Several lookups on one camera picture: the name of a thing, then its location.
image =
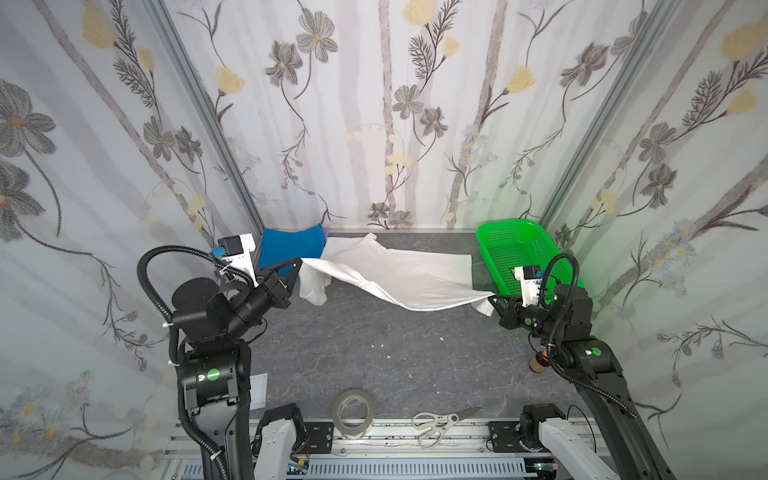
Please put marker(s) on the white t-shirt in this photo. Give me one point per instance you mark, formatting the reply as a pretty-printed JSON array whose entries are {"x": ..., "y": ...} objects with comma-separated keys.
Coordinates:
[{"x": 416, "y": 281}]

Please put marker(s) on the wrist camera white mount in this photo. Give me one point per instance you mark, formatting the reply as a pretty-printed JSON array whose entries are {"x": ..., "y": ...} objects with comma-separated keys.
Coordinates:
[
  {"x": 236, "y": 253},
  {"x": 530, "y": 278}
]

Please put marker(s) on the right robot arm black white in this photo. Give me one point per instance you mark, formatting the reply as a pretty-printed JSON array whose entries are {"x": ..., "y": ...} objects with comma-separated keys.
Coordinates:
[{"x": 555, "y": 309}]

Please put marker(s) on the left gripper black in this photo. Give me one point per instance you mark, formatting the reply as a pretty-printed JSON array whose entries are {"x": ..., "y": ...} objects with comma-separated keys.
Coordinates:
[{"x": 278, "y": 288}]

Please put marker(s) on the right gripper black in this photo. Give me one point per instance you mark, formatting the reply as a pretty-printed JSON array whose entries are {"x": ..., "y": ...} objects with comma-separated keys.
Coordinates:
[{"x": 509, "y": 310}]

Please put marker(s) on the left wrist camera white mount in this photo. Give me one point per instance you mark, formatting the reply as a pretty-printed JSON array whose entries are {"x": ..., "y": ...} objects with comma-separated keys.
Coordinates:
[{"x": 236, "y": 253}]

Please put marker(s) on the aluminium corner wall profile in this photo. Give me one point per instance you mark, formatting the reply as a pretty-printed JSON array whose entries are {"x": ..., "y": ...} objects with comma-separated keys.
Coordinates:
[
  {"x": 654, "y": 27},
  {"x": 204, "y": 108}
]

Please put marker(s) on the aluminium corner wall profile left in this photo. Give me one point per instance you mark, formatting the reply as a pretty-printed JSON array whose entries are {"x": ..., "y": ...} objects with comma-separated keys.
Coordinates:
[{"x": 204, "y": 108}]

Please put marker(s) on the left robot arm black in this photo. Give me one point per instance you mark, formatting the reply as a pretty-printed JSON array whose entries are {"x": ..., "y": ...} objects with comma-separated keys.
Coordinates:
[{"x": 207, "y": 320}]

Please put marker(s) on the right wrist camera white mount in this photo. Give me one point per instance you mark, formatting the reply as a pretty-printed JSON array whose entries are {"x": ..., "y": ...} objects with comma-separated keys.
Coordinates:
[{"x": 530, "y": 278}]

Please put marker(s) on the white slotted cable duct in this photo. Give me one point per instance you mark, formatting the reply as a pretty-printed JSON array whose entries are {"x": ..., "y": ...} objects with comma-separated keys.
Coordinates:
[{"x": 412, "y": 468}]

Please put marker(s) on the brown bottle orange cap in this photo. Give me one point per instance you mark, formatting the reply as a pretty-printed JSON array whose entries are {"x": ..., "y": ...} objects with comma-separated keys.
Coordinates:
[{"x": 539, "y": 363}]

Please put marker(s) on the aluminium corner wall profile right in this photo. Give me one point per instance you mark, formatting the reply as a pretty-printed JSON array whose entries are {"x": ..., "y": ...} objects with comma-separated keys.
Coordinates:
[{"x": 654, "y": 27}]

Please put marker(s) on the white handled scissors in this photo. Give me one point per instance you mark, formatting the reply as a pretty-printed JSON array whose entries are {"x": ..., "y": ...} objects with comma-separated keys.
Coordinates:
[{"x": 433, "y": 427}]

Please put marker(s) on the roll of clear tape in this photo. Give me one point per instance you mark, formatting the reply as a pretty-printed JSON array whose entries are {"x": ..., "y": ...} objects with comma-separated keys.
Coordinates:
[{"x": 352, "y": 414}]

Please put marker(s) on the green plastic laundry basket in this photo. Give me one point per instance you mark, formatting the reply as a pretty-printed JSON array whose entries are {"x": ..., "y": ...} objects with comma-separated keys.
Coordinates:
[{"x": 507, "y": 244}]

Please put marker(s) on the folded blue t-shirt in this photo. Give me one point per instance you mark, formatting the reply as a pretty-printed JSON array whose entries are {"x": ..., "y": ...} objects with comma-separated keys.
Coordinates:
[{"x": 279, "y": 246}]

